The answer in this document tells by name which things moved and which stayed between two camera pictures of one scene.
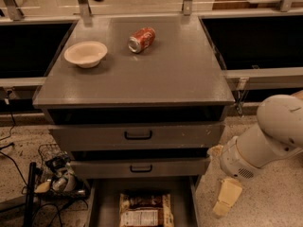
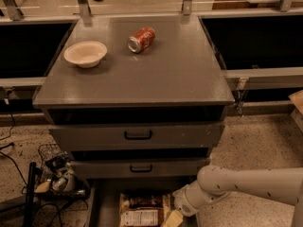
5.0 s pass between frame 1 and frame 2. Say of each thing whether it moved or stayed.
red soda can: stayed
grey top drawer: stayed
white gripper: moved
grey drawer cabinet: stayed
